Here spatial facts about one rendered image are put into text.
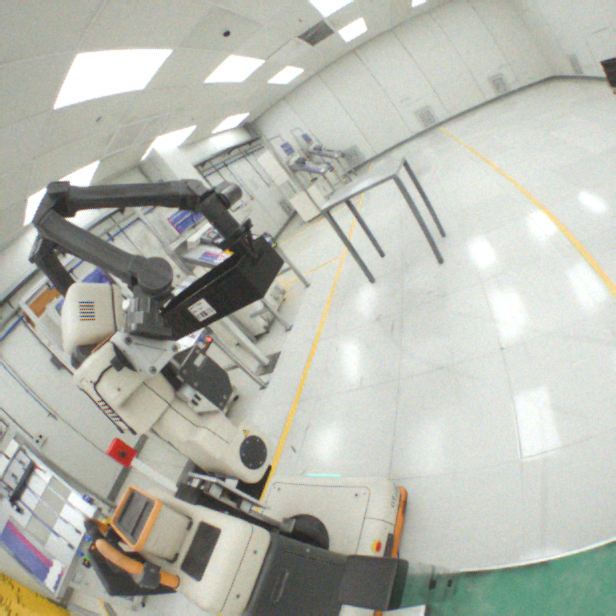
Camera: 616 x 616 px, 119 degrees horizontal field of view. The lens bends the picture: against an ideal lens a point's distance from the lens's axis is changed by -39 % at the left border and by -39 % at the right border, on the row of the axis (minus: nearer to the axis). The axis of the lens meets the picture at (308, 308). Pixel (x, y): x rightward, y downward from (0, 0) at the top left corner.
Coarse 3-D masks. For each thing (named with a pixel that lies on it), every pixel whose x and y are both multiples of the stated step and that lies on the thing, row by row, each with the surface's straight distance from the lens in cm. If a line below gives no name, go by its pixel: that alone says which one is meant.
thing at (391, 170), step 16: (400, 160) 244; (368, 176) 252; (384, 176) 221; (336, 192) 270; (352, 192) 231; (352, 208) 281; (416, 208) 222; (432, 208) 266; (336, 224) 246; (432, 240) 232; (384, 256) 299; (368, 272) 263
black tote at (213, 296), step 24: (264, 240) 88; (240, 264) 77; (264, 264) 84; (192, 288) 118; (216, 288) 84; (240, 288) 80; (264, 288) 80; (168, 312) 106; (192, 312) 98; (216, 312) 92
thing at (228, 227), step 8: (224, 216) 79; (232, 216) 80; (216, 224) 79; (224, 224) 78; (232, 224) 79; (240, 224) 82; (248, 224) 80; (224, 232) 79; (232, 232) 79; (240, 232) 77; (224, 240) 80
